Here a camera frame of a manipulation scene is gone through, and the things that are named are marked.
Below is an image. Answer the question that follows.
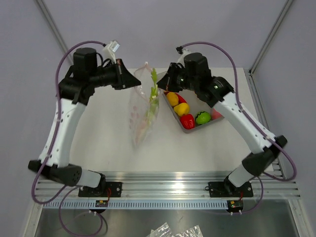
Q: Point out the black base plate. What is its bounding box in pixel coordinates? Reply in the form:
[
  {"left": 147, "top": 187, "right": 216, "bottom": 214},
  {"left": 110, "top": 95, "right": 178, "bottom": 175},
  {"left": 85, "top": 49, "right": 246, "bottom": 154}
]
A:
[
  {"left": 78, "top": 181, "right": 122, "bottom": 198},
  {"left": 204, "top": 181, "right": 254, "bottom": 198}
]

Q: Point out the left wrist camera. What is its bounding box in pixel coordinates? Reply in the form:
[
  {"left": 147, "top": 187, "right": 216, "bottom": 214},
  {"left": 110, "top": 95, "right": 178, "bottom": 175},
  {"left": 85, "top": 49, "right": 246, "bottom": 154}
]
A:
[{"left": 102, "top": 40, "right": 120, "bottom": 63}]

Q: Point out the crumpled clear plastic bag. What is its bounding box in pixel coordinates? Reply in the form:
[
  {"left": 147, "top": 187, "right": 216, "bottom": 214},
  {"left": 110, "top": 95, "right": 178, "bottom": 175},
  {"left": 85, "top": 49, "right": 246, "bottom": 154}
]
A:
[{"left": 148, "top": 222, "right": 173, "bottom": 237}]

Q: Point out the clear plastic food bin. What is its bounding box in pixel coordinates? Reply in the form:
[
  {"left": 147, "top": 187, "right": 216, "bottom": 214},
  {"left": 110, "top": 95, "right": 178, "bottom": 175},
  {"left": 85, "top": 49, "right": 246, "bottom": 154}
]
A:
[{"left": 160, "top": 71, "right": 225, "bottom": 134}]

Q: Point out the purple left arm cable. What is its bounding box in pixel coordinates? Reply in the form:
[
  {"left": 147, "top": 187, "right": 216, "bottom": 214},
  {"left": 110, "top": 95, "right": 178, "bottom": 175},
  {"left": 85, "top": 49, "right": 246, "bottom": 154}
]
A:
[{"left": 31, "top": 40, "right": 109, "bottom": 235}]

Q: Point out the aluminium frame post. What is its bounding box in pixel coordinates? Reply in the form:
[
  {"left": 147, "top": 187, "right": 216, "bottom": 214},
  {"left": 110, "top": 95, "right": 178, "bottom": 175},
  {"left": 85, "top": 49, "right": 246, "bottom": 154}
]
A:
[
  {"left": 248, "top": 0, "right": 295, "bottom": 76},
  {"left": 34, "top": 0, "right": 70, "bottom": 55}
]

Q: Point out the orange tangerine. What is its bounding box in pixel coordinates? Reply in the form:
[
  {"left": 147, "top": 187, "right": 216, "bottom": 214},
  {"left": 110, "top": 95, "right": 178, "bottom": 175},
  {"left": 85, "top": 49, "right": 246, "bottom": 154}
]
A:
[{"left": 166, "top": 92, "right": 179, "bottom": 107}]

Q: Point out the green celery bunch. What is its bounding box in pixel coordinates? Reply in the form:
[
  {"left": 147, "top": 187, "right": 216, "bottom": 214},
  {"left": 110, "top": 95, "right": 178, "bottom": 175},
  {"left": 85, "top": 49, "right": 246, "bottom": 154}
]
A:
[{"left": 145, "top": 68, "right": 159, "bottom": 126}]

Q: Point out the red bell pepper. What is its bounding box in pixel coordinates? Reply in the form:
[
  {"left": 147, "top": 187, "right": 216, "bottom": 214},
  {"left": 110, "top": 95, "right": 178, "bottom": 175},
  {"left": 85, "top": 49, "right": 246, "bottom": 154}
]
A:
[{"left": 180, "top": 114, "right": 195, "bottom": 130}]

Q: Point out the red chili pepper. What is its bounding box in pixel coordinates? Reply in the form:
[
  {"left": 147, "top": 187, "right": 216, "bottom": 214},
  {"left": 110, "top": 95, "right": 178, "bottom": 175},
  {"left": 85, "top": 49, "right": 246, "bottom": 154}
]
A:
[{"left": 176, "top": 94, "right": 187, "bottom": 104}]

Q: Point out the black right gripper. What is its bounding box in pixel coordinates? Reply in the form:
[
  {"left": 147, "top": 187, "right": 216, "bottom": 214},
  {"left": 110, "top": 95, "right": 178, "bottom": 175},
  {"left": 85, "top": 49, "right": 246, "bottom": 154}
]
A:
[{"left": 158, "top": 63, "right": 199, "bottom": 93}]

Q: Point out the pink peach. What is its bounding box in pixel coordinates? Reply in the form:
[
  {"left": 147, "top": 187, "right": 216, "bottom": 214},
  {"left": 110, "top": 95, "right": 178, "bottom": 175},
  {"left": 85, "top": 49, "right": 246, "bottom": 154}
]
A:
[{"left": 211, "top": 109, "right": 223, "bottom": 119}]

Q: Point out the green toy watermelon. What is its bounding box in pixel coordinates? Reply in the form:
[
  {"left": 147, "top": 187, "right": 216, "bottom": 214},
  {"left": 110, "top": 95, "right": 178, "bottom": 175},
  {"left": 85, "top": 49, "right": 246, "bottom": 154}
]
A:
[{"left": 195, "top": 111, "right": 212, "bottom": 125}]

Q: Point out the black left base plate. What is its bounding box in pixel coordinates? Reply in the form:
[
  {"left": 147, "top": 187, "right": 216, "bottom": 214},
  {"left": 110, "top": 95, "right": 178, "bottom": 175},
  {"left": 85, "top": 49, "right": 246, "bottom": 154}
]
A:
[{"left": 78, "top": 181, "right": 122, "bottom": 198}]

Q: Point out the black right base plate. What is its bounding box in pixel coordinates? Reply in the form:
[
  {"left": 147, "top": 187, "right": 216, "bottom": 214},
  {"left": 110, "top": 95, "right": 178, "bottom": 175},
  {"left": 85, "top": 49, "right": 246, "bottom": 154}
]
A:
[{"left": 204, "top": 181, "right": 254, "bottom": 198}]

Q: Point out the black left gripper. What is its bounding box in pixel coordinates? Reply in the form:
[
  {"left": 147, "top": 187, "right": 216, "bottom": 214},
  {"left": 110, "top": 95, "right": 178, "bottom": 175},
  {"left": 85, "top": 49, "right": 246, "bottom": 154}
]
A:
[{"left": 90, "top": 58, "right": 141, "bottom": 89}]

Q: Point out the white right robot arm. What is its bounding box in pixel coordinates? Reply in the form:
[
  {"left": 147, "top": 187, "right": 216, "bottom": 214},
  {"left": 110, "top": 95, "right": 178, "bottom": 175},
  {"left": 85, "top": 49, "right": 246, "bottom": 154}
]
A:
[{"left": 158, "top": 53, "right": 287, "bottom": 196}]

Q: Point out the right aluminium frame post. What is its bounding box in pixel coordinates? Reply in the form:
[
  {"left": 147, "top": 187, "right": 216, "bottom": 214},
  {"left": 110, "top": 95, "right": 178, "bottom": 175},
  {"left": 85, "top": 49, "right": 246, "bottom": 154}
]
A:
[{"left": 248, "top": 0, "right": 295, "bottom": 76}]

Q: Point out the left small circuit board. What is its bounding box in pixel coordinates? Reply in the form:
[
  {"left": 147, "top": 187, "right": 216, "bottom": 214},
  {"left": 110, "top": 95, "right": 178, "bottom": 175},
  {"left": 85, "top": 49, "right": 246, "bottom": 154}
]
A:
[{"left": 95, "top": 200, "right": 108, "bottom": 207}]

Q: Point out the yellow bell pepper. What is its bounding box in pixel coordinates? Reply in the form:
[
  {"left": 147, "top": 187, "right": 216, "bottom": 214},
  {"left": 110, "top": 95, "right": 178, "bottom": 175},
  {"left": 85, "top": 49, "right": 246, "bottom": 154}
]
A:
[{"left": 173, "top": 103, "right": 190, "bottom": 117}]

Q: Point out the small circuit board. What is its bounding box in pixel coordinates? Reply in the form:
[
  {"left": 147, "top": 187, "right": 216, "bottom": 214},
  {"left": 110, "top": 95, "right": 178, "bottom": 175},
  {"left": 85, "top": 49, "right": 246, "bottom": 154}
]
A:
[
  {"left": 229, "top": 200, "right": 243, "bottom": 209},
  {"left": 95, "top": 200, "right": 108, "bottom": 207}
]

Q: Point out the right small circuit board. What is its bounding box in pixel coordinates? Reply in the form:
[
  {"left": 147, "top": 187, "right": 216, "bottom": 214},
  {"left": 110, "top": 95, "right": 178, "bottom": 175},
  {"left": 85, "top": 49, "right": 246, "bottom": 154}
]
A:
[{"left": 229, "top": 200, "right": 243, "bottom": 209}]

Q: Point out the aluminium mounting rail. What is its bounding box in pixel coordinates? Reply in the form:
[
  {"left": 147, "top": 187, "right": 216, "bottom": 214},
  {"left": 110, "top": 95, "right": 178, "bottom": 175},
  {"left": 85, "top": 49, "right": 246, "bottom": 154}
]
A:
[{"left": 33, "top": 170, "right": 302, "bottom": 200}]

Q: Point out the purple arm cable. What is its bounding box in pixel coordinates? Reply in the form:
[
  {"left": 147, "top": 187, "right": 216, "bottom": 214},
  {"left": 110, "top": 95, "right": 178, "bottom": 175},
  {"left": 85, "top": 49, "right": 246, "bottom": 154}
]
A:
[
  {"left": 31, "top": 40, "right": 109, "bottom": 235},
  {"left": 182, "top": 41, "right": 297, "bottom": 214}
]

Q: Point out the left aluminium frame post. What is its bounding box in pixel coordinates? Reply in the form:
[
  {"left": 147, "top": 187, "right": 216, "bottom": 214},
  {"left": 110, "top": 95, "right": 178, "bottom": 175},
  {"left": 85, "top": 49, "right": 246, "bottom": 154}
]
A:
[{"left": 34, "top": 0, "right": 70, "bottom": 55}]

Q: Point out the clear zip top bag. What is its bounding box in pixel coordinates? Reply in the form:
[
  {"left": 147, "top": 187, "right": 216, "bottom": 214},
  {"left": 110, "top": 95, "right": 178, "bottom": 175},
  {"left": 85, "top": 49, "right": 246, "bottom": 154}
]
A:
[{"left": 129, "top": 62, "right": 162, "bottom": 148}]

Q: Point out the white slotted cable duct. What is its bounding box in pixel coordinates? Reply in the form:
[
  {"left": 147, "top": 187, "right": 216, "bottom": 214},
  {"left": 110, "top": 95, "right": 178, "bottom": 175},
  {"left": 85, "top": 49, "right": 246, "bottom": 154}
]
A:
[{"left": 44, "top": 199, "right": 228, "bottom": 210}]

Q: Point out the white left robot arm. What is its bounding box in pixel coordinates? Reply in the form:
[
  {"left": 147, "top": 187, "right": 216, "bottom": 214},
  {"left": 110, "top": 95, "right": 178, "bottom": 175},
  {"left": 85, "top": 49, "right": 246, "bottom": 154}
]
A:
[{"left": 28, "top": 46, "right": 141, "bottom": 197}]

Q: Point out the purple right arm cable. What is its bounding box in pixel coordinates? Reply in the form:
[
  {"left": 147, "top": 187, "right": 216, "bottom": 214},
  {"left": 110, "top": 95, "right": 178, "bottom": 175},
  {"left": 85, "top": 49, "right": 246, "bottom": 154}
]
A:
[{"left": 182, "top": 41, "right": 297, "bottom": 214}]

